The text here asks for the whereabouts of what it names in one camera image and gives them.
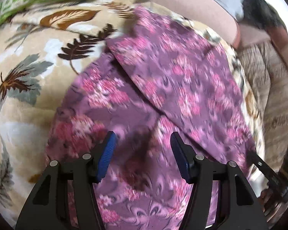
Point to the beige leaf-pattern blanket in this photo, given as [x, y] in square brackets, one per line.
[42, 51]

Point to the striped brown floral quilt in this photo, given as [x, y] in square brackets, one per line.
[268, 77]

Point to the person right hand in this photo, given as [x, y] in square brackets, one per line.
[273, 206]

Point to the dark furry cushion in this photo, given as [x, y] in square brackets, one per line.
[261, 14]

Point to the purple floral long-sleeve shirt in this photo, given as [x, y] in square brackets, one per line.
[162, 77]

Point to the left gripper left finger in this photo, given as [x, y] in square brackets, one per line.
[47, 205]

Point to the pink bolster cushion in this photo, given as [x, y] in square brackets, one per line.
[208, 12]

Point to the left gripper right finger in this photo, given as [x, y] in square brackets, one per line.
[221, 196]

